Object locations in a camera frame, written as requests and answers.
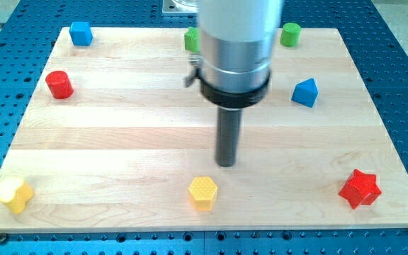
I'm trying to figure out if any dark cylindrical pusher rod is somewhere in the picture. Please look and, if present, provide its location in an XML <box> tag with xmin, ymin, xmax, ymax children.
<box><xmin>215</xmin><ymin>108</ymin><xmax>242</xmax><ymax>167</ymax></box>

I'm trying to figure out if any black clamp ring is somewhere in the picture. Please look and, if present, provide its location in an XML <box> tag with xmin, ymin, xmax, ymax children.
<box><xmin>184</xmin><ymin>67</ymin><xmax>271</xmax><ymax>109</ymax></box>

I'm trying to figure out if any yellow hexagon block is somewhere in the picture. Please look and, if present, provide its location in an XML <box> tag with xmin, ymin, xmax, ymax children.
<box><xmin>188</xmin><ymin>176</ymin><xmax>218</xmax><ymax>211</ymax></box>

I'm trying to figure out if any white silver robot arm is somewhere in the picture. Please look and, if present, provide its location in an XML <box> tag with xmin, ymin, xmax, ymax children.
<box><xmin>185</xmin><ymin>0</ymin><xmax>284</xmax><ymax>167</ymax></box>

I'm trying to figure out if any green star block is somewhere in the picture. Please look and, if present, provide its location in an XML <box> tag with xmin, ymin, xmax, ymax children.
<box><xmin>183</xmin><ymin>27</ymin><xmax>200</xmax><ymax>53</ymax></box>

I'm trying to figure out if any blue triangle block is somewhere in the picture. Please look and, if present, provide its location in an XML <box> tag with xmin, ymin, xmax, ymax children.
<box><xmin>291</xmin><ymin>78</ymin><xmax>319</xmax><ymax>108</ymax></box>

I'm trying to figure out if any green cylinder block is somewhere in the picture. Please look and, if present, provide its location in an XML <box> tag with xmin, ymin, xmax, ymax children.
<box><xmin>280</xmin><ymin>23</ymin><xmax>302</xmax><ymax>47</ymax></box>

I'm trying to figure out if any wooden board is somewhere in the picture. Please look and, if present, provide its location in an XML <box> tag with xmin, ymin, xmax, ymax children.
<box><xmin>0</xmin><ymin>28</ymin><xmax>408</xmax><ymax>233</ymax></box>

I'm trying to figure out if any red star block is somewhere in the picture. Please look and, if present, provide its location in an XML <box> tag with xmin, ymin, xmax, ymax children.
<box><xmin>339</xmin><ymin>169</ymin><xmax>382</xmax><ymax>210</ymax></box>

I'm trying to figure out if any blue cube block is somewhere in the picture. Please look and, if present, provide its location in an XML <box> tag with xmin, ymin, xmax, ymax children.
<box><xmin>69</xmin><ymin>21</ymin><xmax>93</xmax><ymax>46</ymax></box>

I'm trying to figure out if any red cylinder block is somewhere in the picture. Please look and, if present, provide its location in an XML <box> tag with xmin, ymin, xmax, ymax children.
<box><xmin>45</xmin><ymin>71</ymin><xmax>74</xmax><ymax>99</ymax></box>

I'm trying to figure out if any yellow heart block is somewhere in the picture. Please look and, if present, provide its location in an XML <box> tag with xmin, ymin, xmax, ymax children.
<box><xmin>0</xmin><ymin>177</ymin><xmax>34</xmax><ymax>215</ymax></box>

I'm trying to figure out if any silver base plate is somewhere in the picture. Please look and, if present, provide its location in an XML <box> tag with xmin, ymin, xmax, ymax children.
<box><xmin>161</xmin><ymin>0</ymin><xmax>198</xmax><ymax>15</ymax></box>

